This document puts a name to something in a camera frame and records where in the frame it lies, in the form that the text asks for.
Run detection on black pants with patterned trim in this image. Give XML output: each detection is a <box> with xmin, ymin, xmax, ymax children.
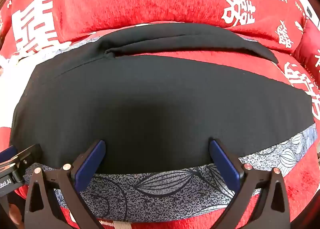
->
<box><xmin>9</xmin><ymin>22</ymin><xmax>318</xmax><ymax>220</ymax></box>

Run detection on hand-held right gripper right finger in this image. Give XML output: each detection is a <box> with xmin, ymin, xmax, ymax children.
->
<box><xmin>209</xmin><ymin>139</ymin><xmax>291</xmax><ymax>229</ymax></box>

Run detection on dark red cushion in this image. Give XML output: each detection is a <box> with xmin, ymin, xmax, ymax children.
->
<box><xmin>292</xmin><ymin>19</ymin><xmax>320</xmax><ymax>75</ymax></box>

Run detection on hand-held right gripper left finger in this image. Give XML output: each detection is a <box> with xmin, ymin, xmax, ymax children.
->
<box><xmin>24</xmin><ymin>140</ymin><xmax>107</xmax><ymax>229</ymax></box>

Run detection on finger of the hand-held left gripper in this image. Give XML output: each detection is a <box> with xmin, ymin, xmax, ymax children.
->
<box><xmin>0</xmin><ymin>144</ymin><xmax>42</xmax><ymax>170</ymax></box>

